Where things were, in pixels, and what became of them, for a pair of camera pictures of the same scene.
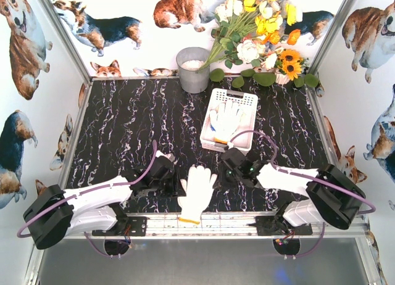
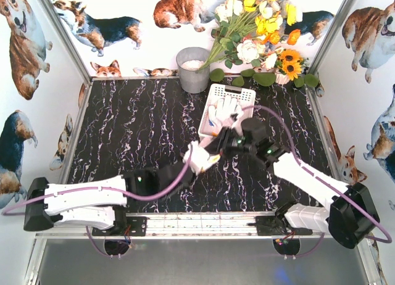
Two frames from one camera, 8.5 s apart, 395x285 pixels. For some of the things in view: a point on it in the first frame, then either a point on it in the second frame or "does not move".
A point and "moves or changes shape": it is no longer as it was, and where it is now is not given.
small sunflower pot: x=290 y=63 does not move
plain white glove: x=198 y=194 -> x=200 y=159
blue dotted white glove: x=213 y=129 -> x=211 y=123
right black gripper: x=227 y=161 -> x=223 y=140
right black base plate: x=274 y=225 does not move
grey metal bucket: x=189 y=60 does not move
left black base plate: x=128 y=226 does not move
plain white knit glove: x=225 y=121 moves or changes shape
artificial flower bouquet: x=250 y=26 does not move
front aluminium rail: x=225 y=226 does not move
